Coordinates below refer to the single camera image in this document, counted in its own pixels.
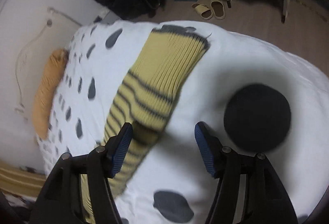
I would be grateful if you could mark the beige left slipper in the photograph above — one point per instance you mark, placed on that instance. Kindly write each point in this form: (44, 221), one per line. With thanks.
(203, 11)

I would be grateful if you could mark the yellow grey striped knit sweater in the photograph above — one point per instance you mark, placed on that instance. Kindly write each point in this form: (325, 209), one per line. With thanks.
(147, 95)

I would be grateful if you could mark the orange knit pillow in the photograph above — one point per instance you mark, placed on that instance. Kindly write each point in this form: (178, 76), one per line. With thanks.
(52, 74)

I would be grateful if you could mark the white grey-spotted bed cover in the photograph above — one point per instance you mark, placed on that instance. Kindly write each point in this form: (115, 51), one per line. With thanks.
(172, 184)

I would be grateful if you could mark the beige slipper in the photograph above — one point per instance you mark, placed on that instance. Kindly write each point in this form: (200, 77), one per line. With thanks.
(203, 11)
(218, 9)

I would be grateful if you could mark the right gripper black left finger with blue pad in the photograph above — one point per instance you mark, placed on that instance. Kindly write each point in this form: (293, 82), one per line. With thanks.
(60, 200)

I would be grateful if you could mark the beige right slipper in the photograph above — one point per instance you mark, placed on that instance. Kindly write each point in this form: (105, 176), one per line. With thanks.
(218, 9)

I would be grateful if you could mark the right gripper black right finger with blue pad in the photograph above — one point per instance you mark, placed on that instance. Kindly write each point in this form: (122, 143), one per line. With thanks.
(265, 199)

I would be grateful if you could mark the golden satin curtain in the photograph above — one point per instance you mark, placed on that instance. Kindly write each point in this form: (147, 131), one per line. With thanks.
(20, 182)

